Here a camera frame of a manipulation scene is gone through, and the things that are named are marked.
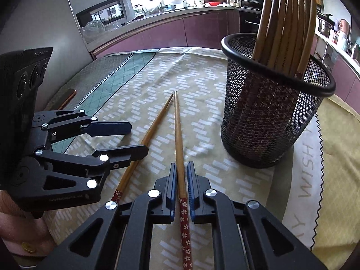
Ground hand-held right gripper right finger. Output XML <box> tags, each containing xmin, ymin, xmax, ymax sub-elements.
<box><xmin>187</xmin><ymin>162</ymin><xmax>328</xmax><ymax>270</ymax></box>

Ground black built-in oven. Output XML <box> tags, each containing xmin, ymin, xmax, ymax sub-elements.
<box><xmin>239</xmin><ymin>11</ymin><xmax>263</xmax><ymax>38</ymax></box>

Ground purple kitchen cabinets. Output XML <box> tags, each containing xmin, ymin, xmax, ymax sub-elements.
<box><xmin>91</xmin><ymin>7</ymin><xmax>360</xmax><ymax>107</ymax></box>

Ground beige and green patterned tablecloth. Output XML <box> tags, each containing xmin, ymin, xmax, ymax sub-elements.
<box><xmin>42</xmin><ymin>46</ymin><xmax>321</xmax><ymax>270</ymax></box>

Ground person's left forearm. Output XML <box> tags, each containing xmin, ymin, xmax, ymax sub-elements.
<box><xmin>0</xmin><ymin>190</ymin><xmax>57</xmax><ymax>268</ymax></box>

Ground yellow-green cloth zigzag edge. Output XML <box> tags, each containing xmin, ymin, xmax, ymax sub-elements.
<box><xmin>281</xmin><ymin>96</ymin><xmax>360</xmax><ymax>262</ymax></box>

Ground bunch of bamboo chopsticks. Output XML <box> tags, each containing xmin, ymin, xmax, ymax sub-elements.
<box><xmin>233</xmin><ymin>0</ymin><xmax>317</xmax><ymax>158</ymax></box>

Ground single chopstick red floral handle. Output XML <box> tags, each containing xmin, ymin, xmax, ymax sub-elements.
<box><xmin>174</xmin><ymin>90</ymin><xmax>193</xmax><ymax>270</ymax></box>
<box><xmin>110</xmin><ymin>94</ymin><xmax>174</xmax><ymax>202</ymax></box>

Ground copper coloured appliance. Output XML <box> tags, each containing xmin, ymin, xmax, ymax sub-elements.
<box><xmin>338</xmin><ymin>19</ymin><xmax>353</xmax><ymax>52</ymax></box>

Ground clear plastic bag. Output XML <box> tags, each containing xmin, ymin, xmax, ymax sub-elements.
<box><xmin>81</xmin><ymin>19</ymin><xmax>122</xmax><ymax>43</ymax></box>

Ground silver cooking pot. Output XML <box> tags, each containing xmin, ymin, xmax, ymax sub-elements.
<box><xmin>318</xmin><ymin>17</ymin><xmax>334</xmax><ymax>39</ymax></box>

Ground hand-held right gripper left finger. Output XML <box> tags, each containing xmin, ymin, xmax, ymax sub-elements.
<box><xmin>36</xmin><ymin>163</ymin><xmax>178</xmax><ymax>270</ymax></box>

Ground silver microwave oven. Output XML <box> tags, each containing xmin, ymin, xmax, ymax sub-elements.
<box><xmin>75</xmin><ymin>0</ymin><xmax>134</xmax><ymax>30</ymax></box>

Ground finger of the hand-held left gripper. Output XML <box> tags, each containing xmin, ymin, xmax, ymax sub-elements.
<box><xmin>14</xmin><ymin>145</ymin><xmax>149</xmax><ymax>195</ymax></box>
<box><xmin>31</xmin><ymin>108</ymin><xmax>133</xmax><ymax>137</ymax></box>

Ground black mesh utensil holder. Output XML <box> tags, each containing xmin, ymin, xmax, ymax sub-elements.
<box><xmin>220</xmin><ymin>33</ymin><xmax>336</xmax><ymax>169</ymax></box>

